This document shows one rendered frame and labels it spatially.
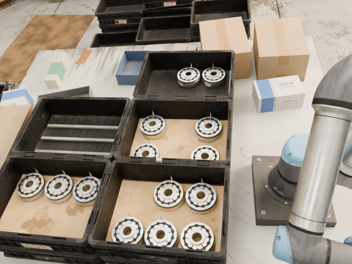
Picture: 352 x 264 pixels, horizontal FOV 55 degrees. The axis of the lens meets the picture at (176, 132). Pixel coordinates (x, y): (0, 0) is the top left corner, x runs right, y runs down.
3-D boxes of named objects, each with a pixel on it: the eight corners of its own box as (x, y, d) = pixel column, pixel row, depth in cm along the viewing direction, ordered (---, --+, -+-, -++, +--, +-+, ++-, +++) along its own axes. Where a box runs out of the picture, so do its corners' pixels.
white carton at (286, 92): (257, 113, 151) (259, 99, 144) (252, 95, 159) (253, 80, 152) (302, 107, 150) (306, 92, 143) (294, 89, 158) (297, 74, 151)
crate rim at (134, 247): (229, 168, 110) (229, 164, 108) (225, 260, 91) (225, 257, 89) (113, 162, 117) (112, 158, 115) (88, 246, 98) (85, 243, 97)
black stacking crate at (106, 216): (229, 184, 117) (229, 165, 108) (224, 271, 99) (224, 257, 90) (121, 177, 124) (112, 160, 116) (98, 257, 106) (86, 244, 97)
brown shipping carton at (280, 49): (304, 81, 160) (310, 54, 148) (256, 83, 163) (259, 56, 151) (294, 43, 179) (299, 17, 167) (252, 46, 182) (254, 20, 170)
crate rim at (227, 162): (232, 102, 128) (232, 98, 127) (229, 168, 110) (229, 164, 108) (132, 101, 136) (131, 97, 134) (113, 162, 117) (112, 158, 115)
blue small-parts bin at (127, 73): (145, 85, 172) (143, 75, 167) (118, 85, 175) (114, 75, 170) (153, 60, 185) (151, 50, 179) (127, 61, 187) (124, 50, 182)
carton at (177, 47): (177, 54, 185) (175, 43, 180) (198, 56, 182) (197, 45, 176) (168, 73, 176) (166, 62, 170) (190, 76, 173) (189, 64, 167)
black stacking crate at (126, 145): (232, 120, 136) (232, 100, 127) (229, 183, 117) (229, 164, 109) (138, 117, 143) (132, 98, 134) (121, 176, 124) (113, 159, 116)
